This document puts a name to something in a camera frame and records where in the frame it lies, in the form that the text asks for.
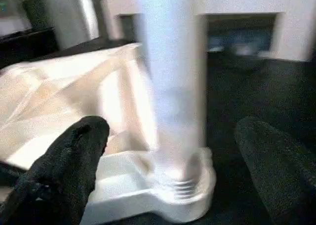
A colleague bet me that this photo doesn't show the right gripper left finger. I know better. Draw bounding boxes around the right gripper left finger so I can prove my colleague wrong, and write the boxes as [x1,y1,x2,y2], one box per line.
[0,115,111,225]

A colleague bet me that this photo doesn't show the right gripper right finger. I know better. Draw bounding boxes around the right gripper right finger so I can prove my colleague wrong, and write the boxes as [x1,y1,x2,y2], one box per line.
[234,116,316,225]

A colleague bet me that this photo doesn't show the white plastic table top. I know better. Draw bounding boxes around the white plastic table top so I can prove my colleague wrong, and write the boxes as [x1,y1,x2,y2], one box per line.
[0,42,218,224]

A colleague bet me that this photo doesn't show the white plastic table leg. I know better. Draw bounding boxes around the white plastic table leg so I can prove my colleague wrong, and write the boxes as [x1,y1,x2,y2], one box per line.
[135,0,209,197]

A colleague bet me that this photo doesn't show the black work mat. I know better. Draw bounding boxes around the black work mat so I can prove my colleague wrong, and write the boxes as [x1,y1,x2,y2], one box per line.
[0,27,316,225]

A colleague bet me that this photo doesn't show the white glass-door cabinet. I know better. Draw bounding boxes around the white glass-door cabinet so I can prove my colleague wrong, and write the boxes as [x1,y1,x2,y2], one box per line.
[98,0,316,63]

